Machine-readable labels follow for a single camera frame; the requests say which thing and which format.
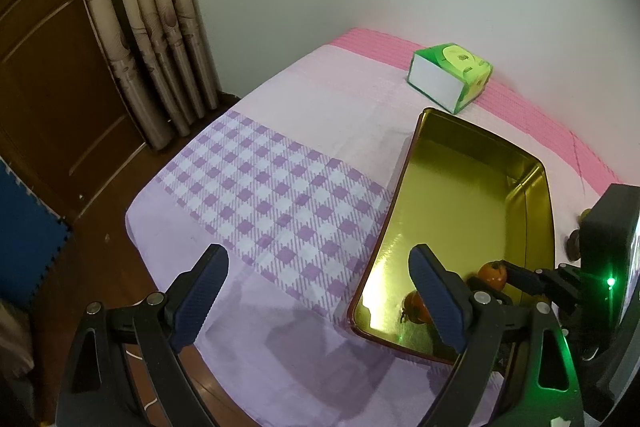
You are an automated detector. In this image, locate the red tomato with stem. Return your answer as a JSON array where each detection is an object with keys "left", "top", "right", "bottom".
[{"left": 400, "top": 289, "right": 435, "bottom": 325}]

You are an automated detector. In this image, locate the gold tin box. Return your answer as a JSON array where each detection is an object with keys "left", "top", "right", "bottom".
[{"left": 344, "top": 108, "right": 557, "bottom": 365}]

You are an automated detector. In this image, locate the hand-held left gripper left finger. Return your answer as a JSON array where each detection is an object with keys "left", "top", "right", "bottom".
[{"left": 55, "top": 243, "right": 231, "bottom": 427}]

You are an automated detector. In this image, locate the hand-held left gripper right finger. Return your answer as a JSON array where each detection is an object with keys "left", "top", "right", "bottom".
[{"left": 407, "top": 243, "right": 586, "bottom": 427}]

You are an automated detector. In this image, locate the orange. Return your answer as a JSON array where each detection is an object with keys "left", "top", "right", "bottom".
[{"left": 476, "top": 260, "right": 510, "bottom": 292}]

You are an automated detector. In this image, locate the pale beige cloth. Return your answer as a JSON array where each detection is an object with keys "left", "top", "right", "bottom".
[{"left": 0, "top": 297, "right": 36, "bottom": 378}]

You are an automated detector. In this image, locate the green tissue box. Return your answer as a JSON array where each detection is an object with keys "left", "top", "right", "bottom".
[{"left": 406, "top": 43, "right": 494, "bottom": 116}]

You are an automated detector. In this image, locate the brown wooden door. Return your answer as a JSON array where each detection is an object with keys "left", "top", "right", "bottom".
[{"left": 0, "top": 0, "right": 151, "bottom": 225}]

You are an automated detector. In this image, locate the beige patterned curtain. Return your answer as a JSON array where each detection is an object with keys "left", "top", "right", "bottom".
[{"left": 66, "top": 0, "right": 221, "bottom": 152}]

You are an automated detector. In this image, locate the blue foam mat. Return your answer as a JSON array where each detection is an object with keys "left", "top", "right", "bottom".
[{"left": 0, "top": 157, "right": 73, "bottom": 310}]

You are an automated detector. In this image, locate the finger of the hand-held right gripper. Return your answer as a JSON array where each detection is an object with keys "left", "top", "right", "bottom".
[{"left": 500, "top": 259, "right": 563, "bottom": 305}]

